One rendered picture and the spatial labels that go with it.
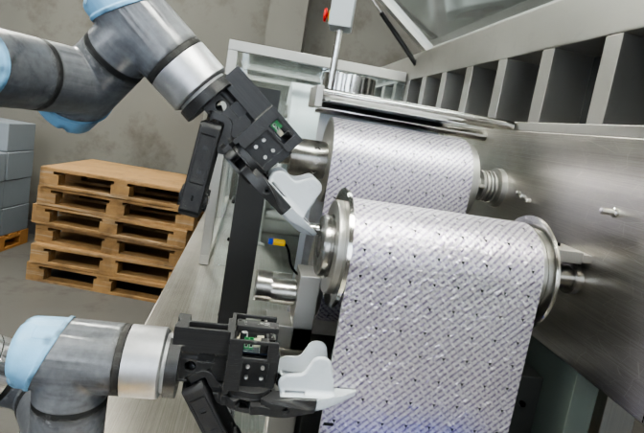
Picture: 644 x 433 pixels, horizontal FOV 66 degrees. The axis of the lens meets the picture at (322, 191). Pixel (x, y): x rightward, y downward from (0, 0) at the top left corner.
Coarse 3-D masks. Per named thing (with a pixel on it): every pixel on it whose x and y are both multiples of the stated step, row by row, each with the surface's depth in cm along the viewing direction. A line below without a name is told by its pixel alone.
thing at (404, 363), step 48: (336, 336) 56; (384, 336) 57; (432, 336) 58; (480, 336) 58; (528, 336) 59; (336, 384) 57; (384, 384) 58; (432, 384) 59; (480, 384) 59; (336, 432) 58; (384, 432) 59; (432, 432) 60; (480, 432) 60
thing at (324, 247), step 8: (328, 216) 60; (320, 224) 62; (328, 224) 58; (320, 232) 62; (328, 232) 58; (320, 240) 60; (328, 240) 57; (320, 248) 60; (328, 248) 57; (320, 256) 58; (328, 256) 57; (320, 264) 58; (328, 264) 58; (320, 272) 59; (328, 272) 59
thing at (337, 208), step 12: (336, 204) 60; (336, 216) 58; (336, 228) 57; (336, 240) 56; (540, 240) 61; (336, 252) 55; (336, 264) 55; (324, 276) 61; (336, 276) 56; (324, 288) 60
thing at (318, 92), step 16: (320, 96) 81; (336, 96) 82; (352, 96) 82; (368, 96) 83; (384, 112) 91; (400, 112) 83; (416, 112) 84; (432, 112) 84; (448, 112) 85; (512, 128) 87
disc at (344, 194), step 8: (344, 192) 60; (344, 200) 59; (352, 200) 57; (352, 208) 56; (352, 216) 55; (352, 224) 55; (352, 232) 54; (352, 240) 54; (352, 248) 54; (344, 256) 55; (344, 264) 54; (344, 272) 54; (344, 280) 54; (336, 288) 56; (328, 296) 61; (336, 296) 56; (328, 304) 60; (336, 304) 57
